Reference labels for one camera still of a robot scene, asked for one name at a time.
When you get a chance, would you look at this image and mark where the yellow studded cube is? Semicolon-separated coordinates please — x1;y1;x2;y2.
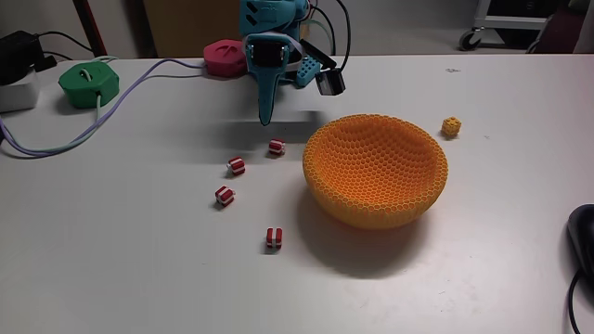
440;116;463;139

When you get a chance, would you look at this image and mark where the yellow honeycomb basket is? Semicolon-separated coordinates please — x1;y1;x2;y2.
302;113;449;231

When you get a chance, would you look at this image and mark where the pink octagonal device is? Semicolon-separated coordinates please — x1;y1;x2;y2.
202;38;250;79

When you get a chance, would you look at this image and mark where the brown board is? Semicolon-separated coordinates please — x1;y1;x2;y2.
141;0;261;59

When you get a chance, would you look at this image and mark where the green octagonal device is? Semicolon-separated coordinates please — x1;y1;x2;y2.
58;61;121;110

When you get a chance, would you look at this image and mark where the red pole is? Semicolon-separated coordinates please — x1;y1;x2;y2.
71;0;109;58

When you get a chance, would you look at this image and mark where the white box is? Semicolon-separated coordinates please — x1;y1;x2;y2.
0;69;41;114

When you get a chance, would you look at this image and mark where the black power adapter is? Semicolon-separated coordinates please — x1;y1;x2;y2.
0;30;46;87

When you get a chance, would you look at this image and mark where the dark red seat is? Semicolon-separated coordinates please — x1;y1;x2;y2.
533;4;587;55

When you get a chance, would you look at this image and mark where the black computer mouse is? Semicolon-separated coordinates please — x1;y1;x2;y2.
566;203;594;279

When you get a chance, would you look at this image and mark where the white ribbon cable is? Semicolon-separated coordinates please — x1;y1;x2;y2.
286;36;321;62

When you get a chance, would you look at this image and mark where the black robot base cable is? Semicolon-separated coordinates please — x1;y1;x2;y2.
311;3;337;56

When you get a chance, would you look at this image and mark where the black camera box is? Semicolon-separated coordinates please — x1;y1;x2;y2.
301;41;347;97

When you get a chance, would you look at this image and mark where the black camera cable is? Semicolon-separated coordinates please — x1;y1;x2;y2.
334;0;353;73

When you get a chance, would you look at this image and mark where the purple cable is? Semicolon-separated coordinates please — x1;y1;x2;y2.
0;58;208;159

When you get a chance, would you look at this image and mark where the pale green cable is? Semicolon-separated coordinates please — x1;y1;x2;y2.
0;55;120;158

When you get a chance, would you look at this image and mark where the black adapter cable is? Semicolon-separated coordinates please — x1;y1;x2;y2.
36;31;95;61

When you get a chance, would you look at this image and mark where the black mouse cable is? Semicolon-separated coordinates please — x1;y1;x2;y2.
567;271;584;334

